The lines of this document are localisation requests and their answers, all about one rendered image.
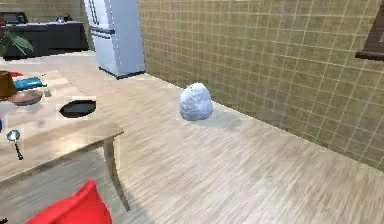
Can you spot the black kitchen counter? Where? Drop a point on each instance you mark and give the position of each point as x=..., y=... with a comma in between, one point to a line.
x=50, y=38

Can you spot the pale blue lumpy bag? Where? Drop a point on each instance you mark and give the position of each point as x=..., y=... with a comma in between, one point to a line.
x=195, y=102

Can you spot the white fridge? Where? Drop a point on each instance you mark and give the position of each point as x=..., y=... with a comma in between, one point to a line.
x=117, y=36

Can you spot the black round pan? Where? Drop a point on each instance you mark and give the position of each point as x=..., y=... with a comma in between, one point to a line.
x=78, y=108

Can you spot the light wooden table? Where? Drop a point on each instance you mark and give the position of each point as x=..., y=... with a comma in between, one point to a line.
x=56, y=133

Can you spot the small grey shaker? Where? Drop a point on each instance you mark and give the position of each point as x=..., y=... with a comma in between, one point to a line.
x=47, y=93

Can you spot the red chair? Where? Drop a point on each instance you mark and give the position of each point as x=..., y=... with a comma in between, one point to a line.
x=76, y=207

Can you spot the blue bottle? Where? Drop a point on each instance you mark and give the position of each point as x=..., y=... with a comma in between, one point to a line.
x=28, y=83

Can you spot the brown shallow bowl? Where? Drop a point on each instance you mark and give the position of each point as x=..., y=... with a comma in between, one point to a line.
x=26, y=97

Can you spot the small red object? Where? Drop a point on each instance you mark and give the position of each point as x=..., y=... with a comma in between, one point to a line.
x=15, y=74

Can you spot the brown plant pot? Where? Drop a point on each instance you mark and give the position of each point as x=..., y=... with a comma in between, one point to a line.
x=6, y=84

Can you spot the green house plant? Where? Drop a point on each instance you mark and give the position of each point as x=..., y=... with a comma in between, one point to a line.
x=16, y=42

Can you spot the black microwave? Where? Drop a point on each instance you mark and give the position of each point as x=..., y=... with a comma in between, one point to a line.
x=13, y=17

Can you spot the dark wooden window frame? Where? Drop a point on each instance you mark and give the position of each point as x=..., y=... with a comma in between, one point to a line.
x=372, y=40

